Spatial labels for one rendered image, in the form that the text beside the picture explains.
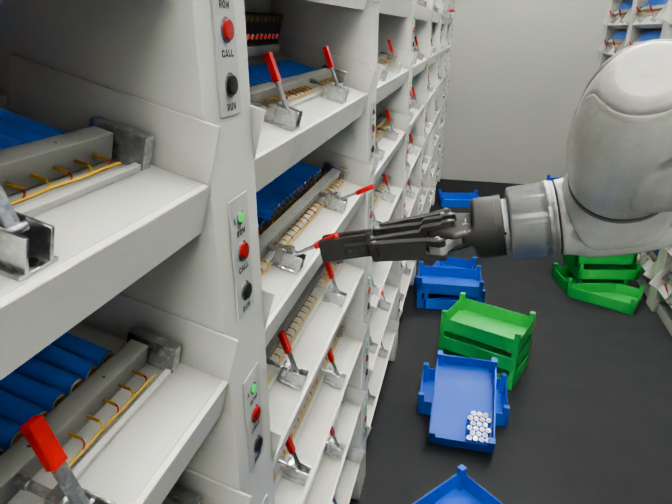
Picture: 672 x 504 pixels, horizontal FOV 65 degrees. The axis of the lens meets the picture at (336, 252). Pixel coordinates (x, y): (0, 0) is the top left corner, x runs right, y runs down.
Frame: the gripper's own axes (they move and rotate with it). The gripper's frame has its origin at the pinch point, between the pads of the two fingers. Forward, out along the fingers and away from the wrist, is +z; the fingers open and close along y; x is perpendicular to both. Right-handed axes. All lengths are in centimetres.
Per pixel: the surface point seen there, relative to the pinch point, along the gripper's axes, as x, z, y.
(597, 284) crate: -109, -61, 199
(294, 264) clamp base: -1.4, 7.8, -1.0
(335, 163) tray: 3.1, 12.4, 44.4
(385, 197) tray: -20, 14, 96
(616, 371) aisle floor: -112, -55, 129
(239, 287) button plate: 4.9, 4.7, -21.9
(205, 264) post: 8.9, 5.2, -25.3
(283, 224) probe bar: 2.1, 11.4, 7.3
